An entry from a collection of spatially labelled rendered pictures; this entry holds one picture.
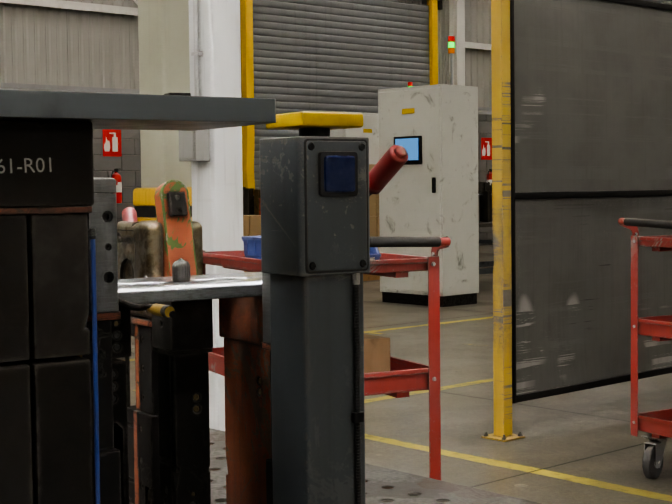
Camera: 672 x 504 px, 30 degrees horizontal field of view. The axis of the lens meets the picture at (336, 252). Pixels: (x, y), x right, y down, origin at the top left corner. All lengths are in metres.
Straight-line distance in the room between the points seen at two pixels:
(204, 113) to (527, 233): 4.73
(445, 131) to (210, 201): 6.33
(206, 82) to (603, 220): 2.05
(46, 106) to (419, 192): 10.63
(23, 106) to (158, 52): 7.57
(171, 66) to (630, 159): 3.43
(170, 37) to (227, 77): 3.22
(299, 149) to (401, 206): 10.62
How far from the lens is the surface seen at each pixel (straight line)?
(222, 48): 5.23
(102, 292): 1.09
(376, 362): 3.47
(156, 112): 0.90
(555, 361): 5.81
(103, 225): 1.09
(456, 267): 11.45
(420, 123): 11.46
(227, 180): 5.21
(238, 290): 1.28
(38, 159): 0.89
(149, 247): 1.49
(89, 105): 0.88
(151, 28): 8.50
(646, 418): 4.81
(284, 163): 1.02
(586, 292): 5.98
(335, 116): 1.02
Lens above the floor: 1.10
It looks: 3 degrees down
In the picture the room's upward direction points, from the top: 1 degrees counter-clockwise
